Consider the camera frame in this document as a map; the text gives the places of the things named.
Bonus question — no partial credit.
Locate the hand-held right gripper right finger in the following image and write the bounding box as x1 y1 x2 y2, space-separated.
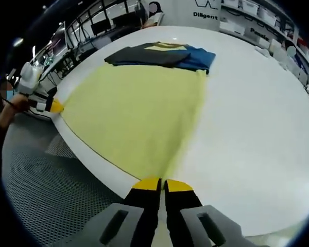
164 179 269 247

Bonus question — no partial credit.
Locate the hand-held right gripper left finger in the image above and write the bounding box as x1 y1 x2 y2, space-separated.
54 177 162 247

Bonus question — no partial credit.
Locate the yellow garment with blue and dark sleeves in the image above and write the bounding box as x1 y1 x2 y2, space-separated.
59 41 217 186

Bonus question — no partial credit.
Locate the person's left hand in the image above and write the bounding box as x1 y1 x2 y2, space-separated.
4 94 31 114

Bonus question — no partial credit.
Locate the white framed display screen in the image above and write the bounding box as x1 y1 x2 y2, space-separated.
50 22 70 58

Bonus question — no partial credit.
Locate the office desk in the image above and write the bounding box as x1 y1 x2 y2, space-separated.
74 25 145 52

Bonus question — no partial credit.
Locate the black computer monitor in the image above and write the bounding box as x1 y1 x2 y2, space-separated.
91 19 112 36
112 12 140 29

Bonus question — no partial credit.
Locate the grey mesh office chair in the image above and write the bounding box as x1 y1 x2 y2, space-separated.
1 113 126 247

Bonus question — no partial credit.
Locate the small white object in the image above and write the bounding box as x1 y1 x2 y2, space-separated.
254 47 270 57

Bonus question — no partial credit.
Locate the white flat box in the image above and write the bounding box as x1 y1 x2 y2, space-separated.
220 22 246 36

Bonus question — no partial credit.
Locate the grey metal shelving rack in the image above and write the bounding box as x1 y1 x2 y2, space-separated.
218 0 309 109

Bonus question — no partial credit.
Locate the white storage bin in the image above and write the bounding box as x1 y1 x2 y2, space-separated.
241 0 259 14
259 7 277 23

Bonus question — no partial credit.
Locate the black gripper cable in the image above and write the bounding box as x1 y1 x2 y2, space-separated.
27 107 53 121

